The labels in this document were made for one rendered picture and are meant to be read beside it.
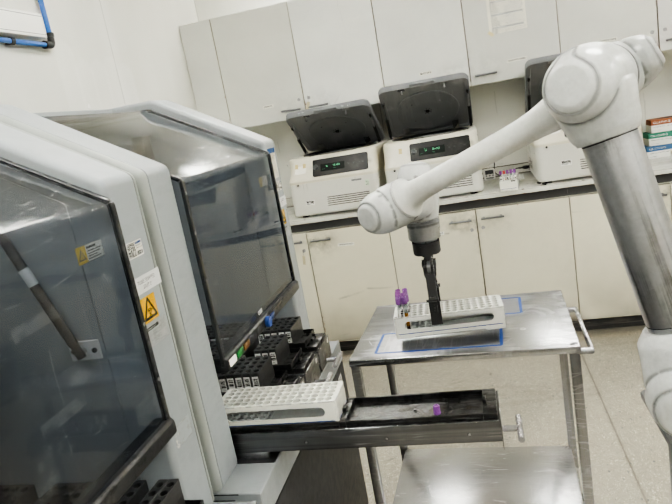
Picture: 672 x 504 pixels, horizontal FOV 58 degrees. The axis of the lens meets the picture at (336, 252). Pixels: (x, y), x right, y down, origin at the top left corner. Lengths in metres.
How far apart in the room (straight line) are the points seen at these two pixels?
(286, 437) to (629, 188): 0.88
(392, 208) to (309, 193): 2.27
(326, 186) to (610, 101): 2.66
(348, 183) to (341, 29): 0.94
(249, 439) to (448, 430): 0.45
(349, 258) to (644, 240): 2.67
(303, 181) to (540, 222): 1.40
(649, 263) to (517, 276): 2.49
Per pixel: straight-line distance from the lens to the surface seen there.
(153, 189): 1.24
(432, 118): 3.98
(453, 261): 3.65
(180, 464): 1.26
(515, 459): 2.20
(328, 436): 1.42
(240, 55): 4.08
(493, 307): 1.68
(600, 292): 3.79
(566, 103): 1.16
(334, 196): 3.67
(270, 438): 1.46
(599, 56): 1.18
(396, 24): 3.87
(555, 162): 3.60
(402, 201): 1.45
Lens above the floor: 1.47
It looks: 12 degrees down
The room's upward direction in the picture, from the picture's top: 10 degrees counter-clockwise
